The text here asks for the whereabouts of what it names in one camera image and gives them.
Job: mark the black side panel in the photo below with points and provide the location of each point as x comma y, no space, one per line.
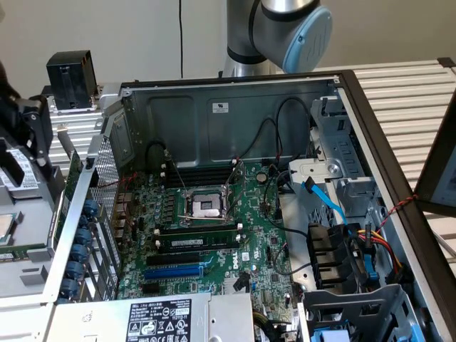
438,171

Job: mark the green loose RAM stick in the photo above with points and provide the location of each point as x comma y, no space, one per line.
21,251

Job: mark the blue slot retention clip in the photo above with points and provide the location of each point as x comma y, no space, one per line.
84,237
79,253
75,270
83,221
70,288
90,207

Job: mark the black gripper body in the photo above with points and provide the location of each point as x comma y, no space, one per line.
33,117

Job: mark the black CPU cooler box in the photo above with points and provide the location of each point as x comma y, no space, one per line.
69,78

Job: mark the thin metal locking lever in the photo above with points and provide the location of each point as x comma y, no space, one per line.
177,174

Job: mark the grey disk bay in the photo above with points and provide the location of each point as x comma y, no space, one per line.
352,306

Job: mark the metal socket cover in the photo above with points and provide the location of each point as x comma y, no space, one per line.
237,181

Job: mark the hard disk with blue rail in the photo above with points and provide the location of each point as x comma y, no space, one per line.
26,171

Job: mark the silver disk cage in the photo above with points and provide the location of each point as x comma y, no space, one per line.
342,149

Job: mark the silver coin battery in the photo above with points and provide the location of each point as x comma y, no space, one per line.
262,177

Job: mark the black fan shroud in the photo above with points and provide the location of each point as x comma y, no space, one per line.
327,256

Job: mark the open metal PC case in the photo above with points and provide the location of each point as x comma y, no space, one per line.
178,117

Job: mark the long black expansion slot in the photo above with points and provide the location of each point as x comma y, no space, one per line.
174,258

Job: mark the silver CPU chip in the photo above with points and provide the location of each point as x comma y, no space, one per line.
9,228

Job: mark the black RAM slot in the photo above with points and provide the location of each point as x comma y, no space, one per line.
199,181
199,228
199,172

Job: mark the blue expansion slot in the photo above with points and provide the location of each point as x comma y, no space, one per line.
174,272

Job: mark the grey power supply unit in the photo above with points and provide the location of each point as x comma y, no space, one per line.
107,320

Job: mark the white case sticker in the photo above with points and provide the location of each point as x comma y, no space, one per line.
220,107

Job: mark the CPU socket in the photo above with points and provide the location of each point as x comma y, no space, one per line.
206,206

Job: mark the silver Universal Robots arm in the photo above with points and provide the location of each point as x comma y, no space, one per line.
249,32

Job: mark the blue disk latch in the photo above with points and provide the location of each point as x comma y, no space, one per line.
370,270

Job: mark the grey parts rack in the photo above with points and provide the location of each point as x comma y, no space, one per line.
32,228

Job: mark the short black expansion slot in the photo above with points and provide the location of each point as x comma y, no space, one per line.
151,288

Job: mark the green Dell motherboard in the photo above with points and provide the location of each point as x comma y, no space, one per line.
256,213

